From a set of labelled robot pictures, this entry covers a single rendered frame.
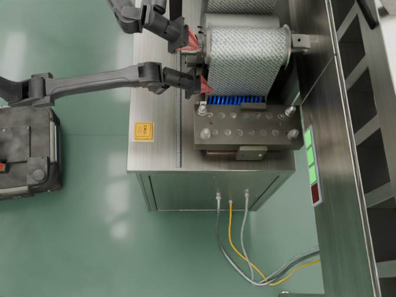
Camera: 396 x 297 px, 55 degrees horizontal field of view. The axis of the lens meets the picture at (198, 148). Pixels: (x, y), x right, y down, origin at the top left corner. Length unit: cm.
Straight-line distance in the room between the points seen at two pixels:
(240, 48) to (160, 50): 55
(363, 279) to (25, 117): 199
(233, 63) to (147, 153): 49
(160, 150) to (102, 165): 101
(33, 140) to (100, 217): 58
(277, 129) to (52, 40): 197
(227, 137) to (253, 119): 12
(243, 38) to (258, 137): 37
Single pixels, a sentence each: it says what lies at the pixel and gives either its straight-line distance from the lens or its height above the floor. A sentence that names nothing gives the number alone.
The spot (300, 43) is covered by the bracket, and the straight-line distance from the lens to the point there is 132.
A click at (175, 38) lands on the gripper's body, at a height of 134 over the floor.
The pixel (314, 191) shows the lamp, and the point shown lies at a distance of 123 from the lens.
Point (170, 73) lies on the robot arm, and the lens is 131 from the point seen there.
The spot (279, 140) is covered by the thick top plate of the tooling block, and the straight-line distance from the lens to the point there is 142.
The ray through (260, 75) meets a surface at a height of 118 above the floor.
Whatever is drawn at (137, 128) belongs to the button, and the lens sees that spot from 151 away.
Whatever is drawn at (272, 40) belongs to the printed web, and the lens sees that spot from 127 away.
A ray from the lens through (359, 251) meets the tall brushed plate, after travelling 100.
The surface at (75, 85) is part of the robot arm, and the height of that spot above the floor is 118.
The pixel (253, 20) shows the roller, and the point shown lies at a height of 123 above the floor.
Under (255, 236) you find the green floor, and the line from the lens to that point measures 237.
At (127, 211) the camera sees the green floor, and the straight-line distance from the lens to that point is 237.
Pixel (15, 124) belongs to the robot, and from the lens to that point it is 244.
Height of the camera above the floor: 230
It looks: 69 degrees down
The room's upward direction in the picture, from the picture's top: 9 degrees clockwise
